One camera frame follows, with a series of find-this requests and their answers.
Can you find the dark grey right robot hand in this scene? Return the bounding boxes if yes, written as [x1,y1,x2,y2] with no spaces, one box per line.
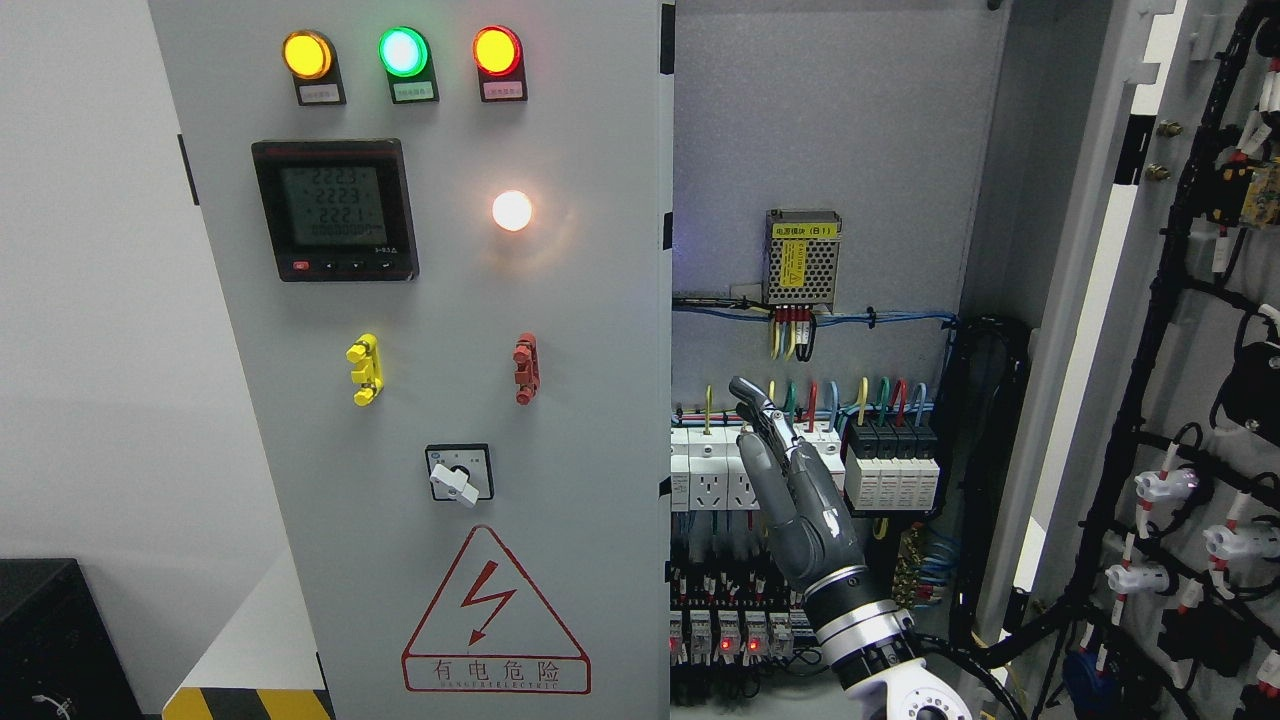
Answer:
[730,375,864,594]

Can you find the grey cabinet door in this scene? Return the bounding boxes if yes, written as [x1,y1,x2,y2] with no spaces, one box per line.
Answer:
[150,1,673,719]
[952,1,1277,719]

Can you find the black surge protector modules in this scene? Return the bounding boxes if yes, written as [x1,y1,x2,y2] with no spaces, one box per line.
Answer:
[844,420,940,518]

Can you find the relay row with red leds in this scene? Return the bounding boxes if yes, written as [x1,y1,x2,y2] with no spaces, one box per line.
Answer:
[669,609,814,667]

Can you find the metal mesh power supply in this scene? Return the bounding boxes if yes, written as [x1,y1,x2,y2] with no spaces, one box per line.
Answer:
[762,209,842,307]

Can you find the red terminal connector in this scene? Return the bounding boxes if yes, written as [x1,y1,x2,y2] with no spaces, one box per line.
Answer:
[512,332,540,406]

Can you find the red electric warning sticker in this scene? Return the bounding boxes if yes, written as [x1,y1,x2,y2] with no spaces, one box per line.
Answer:
[401,525,593,694]

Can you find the white glowing indicator lamp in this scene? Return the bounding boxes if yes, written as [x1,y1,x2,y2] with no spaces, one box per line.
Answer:
[492,190,534,232]

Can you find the yellow terminal connector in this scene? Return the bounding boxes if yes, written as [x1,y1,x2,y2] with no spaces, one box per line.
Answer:
[346,333,384,407]

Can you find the red indicator lamp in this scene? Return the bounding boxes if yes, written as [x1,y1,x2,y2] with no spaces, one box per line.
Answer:
[472,26,529,102]

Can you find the black digital power meter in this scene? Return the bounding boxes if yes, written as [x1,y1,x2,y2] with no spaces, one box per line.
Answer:
[251,138,419,282]

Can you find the green indicator lamp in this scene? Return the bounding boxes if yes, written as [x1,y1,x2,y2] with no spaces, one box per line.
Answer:
[378,26,439,104]

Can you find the yellow indicator lamp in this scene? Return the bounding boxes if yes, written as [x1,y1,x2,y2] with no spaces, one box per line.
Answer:
[282,29,346,108]

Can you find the black box lower left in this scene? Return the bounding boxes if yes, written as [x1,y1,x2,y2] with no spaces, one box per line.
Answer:
[1,559,143,719]

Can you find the black right cable harness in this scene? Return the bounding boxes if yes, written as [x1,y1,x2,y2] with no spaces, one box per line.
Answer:
[940,315,1033,671]

